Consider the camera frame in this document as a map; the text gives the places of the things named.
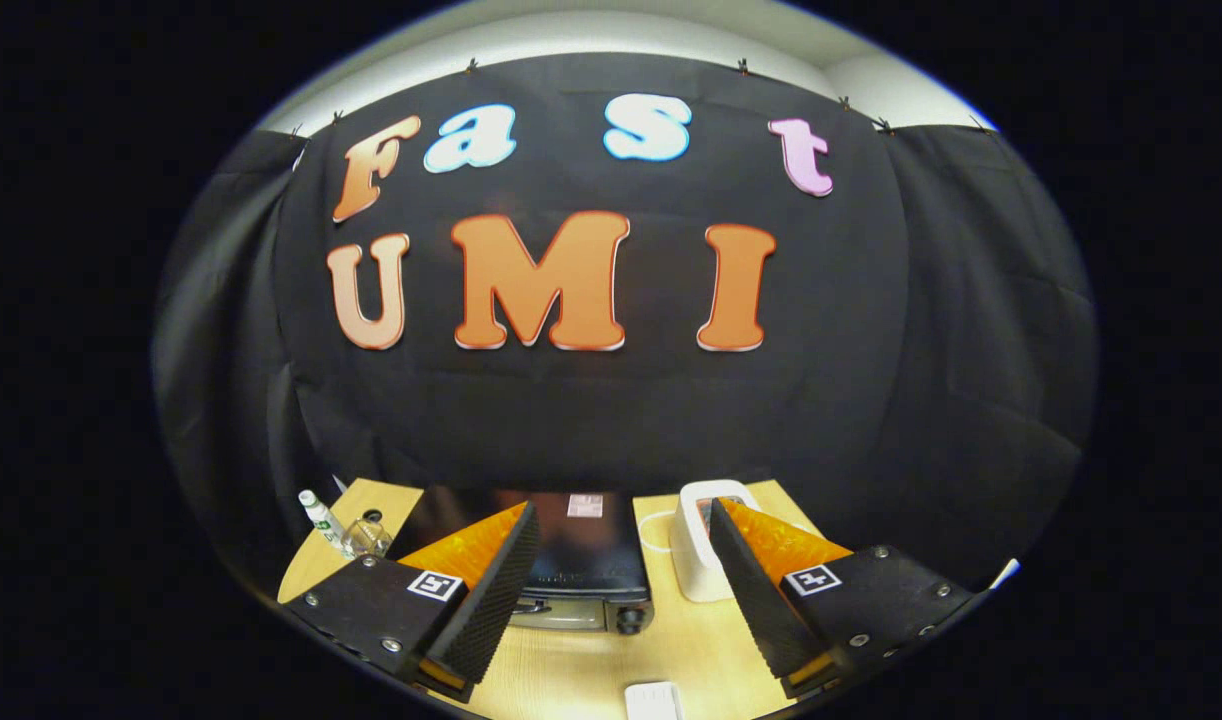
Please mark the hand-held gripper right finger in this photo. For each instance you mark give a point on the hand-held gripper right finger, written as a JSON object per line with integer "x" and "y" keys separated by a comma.
{"x": 751, "y": 590}

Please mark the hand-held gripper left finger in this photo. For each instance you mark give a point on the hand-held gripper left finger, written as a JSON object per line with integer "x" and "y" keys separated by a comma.
{"x": 496, "y": 595}

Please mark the black toaster oven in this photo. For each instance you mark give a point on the black toaster oven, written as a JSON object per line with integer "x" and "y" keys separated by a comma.
{"x": 591, "y": 555}

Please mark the white bread toaster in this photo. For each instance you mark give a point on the white bread toaster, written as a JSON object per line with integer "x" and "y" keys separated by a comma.
{"x": 693, "y": 560}

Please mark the white ribbed tray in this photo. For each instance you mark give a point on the white ribbed tray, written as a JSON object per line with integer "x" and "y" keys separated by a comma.
{"x": 654, "y": 702}

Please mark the white bottle green label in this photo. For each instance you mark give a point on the white bottle green label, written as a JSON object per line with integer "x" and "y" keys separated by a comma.
{"x": 319, "y": 515}

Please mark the white sheet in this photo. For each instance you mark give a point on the white sheet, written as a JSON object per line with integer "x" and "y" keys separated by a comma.
{"x": 1006, "y": 573}

